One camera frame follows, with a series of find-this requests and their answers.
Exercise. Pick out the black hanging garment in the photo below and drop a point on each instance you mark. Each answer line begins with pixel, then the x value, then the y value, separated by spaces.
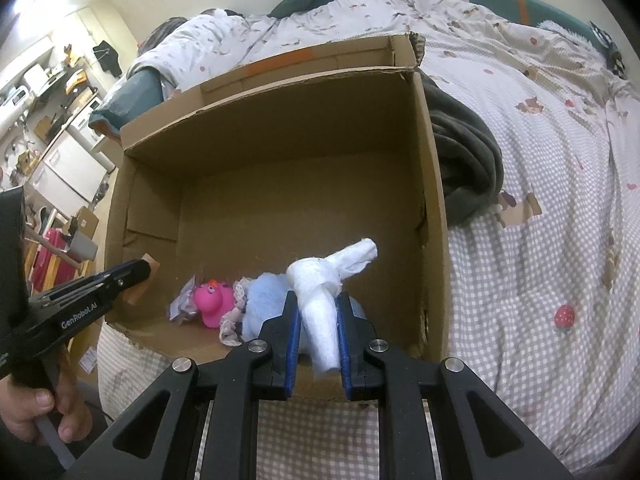
pixel 107 57

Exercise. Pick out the clear plastic packet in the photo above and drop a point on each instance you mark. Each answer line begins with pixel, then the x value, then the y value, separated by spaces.
pixel 182 305

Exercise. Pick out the brown cardboard box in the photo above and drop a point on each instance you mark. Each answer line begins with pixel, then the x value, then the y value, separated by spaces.
pixel 300 185

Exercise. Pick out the small cardboard box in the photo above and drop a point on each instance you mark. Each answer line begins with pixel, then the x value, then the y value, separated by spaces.
pixel 86 222

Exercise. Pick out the light blue plush toy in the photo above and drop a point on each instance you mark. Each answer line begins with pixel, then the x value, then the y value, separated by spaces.
pixel 272 305

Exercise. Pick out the white cloth toy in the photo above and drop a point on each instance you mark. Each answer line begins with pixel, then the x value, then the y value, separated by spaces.
pixel 320 290

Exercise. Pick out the pink rubber duck toy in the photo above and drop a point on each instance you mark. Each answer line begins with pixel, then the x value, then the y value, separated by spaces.
pixel 212 302

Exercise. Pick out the grey bin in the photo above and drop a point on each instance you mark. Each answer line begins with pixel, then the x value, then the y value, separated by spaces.
pixel 81 246

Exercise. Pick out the beige lace cloth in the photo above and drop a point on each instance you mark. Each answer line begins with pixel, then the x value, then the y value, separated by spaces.
pixel 237 310

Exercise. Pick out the brown sponge block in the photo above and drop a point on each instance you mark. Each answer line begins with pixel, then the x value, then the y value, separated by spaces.
pixel 150 264

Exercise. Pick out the black white checkered cloth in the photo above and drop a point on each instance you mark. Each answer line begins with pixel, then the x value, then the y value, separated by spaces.
pixel 612 52

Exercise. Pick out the person's left hand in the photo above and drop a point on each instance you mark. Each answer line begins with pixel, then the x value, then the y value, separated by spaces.
pixel 30 410

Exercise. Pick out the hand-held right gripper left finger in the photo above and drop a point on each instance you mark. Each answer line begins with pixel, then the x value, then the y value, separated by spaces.
pixel 289 355

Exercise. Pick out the white cabinet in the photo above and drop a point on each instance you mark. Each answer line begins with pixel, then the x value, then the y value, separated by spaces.
pixel 70 170

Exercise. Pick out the white fluffy cloth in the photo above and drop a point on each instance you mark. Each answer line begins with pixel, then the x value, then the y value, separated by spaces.
pixel 570 35

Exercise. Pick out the grey striped cloth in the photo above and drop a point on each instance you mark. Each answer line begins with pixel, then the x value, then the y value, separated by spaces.
pixel 162 35

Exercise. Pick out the dark grey blanket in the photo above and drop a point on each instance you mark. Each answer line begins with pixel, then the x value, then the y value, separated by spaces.
pixel 465 160

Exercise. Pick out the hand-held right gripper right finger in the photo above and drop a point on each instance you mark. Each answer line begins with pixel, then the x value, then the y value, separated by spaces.
pixel 344 355

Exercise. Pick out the teal headboard with orange stripe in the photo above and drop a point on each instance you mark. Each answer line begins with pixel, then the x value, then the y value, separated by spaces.
pixel 505 5

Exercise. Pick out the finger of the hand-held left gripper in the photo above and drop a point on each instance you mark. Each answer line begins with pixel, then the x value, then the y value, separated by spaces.
pixel 100 277
pixel 110 291

